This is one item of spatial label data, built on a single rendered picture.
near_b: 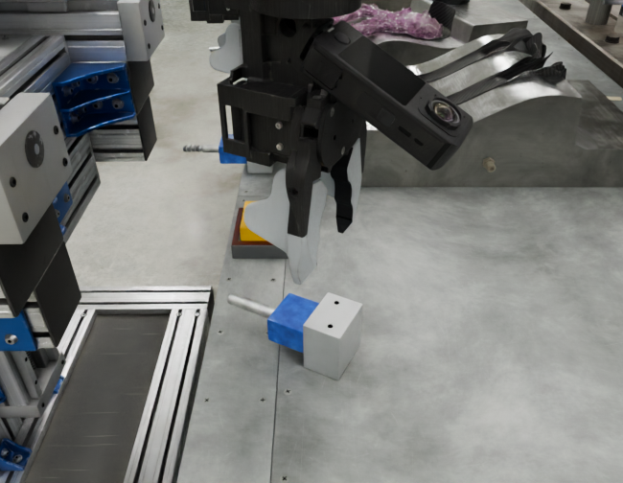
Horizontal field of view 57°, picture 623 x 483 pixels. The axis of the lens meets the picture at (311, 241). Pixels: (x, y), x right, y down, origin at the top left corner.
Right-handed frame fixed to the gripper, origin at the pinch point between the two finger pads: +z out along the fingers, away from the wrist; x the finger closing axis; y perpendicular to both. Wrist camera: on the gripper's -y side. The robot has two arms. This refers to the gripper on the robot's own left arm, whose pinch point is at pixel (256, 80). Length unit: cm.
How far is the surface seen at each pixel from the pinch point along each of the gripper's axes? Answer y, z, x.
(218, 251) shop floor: 26, 92, -86
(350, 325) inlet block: -10.8, 8.3, 39.0
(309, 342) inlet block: -7.2, 9.9, 39.5
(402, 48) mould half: -23.9, 4.8, -29.6
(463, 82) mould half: -29.6, 2.7, -5.8
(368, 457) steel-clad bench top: -12, 14, 49
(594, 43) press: -76, 14, -64
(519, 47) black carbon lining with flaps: -38.5, -1.0, -10.3
